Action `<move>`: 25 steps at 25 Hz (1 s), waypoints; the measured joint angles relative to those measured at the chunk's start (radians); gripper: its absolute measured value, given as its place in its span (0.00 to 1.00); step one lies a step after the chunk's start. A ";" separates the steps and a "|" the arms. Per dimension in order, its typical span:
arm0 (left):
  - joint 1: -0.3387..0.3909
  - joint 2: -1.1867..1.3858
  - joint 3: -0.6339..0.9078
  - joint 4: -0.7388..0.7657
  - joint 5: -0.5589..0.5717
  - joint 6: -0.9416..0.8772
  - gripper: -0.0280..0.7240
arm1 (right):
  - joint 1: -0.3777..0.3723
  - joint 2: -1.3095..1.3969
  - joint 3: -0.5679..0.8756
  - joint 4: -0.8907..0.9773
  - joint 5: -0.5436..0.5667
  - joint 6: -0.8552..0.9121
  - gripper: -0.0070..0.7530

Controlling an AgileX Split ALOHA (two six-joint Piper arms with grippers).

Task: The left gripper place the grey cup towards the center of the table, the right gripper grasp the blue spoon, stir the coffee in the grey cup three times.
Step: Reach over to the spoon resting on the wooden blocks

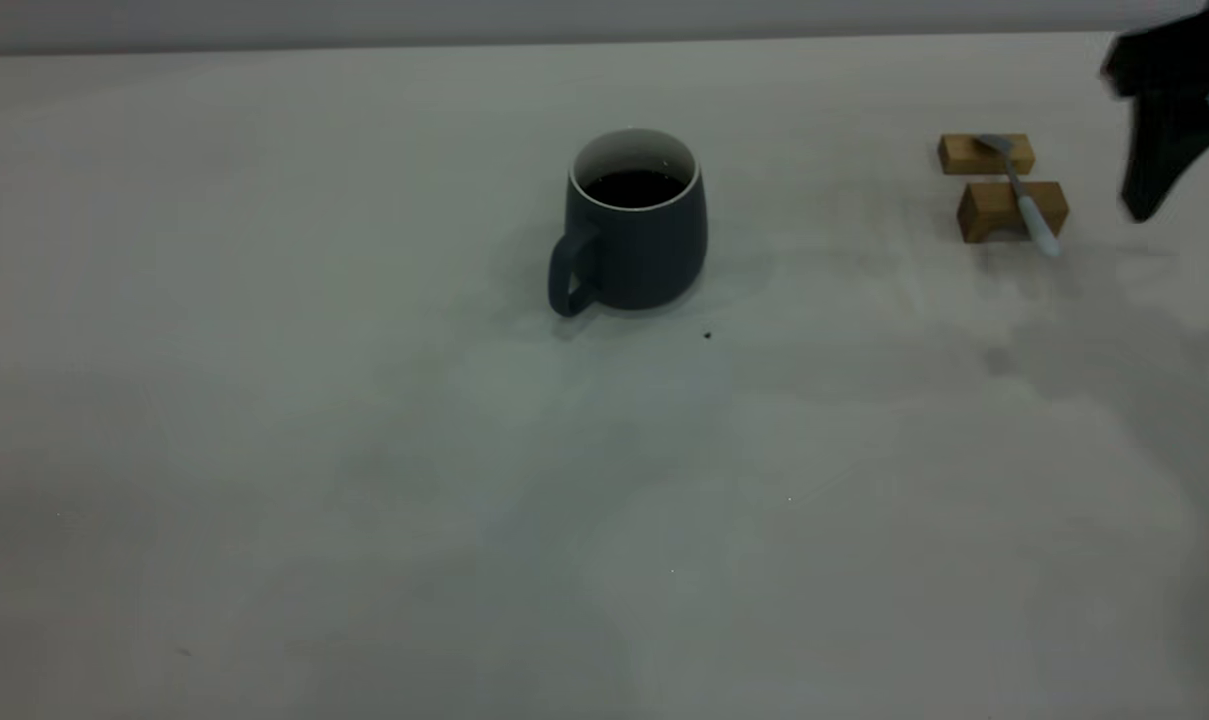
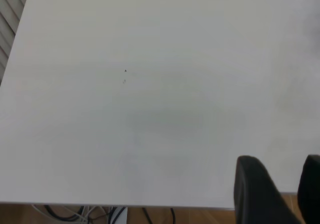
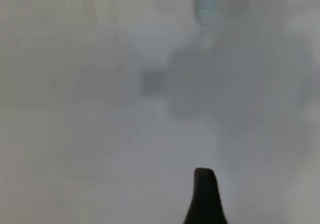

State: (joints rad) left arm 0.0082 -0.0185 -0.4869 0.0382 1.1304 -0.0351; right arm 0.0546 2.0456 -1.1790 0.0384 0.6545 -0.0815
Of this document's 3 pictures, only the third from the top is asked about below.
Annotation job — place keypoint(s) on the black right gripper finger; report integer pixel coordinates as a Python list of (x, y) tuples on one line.
[(205, 199)]

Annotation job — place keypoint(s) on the pale translucent stirring stick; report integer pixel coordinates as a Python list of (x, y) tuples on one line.
[(207, 2)]

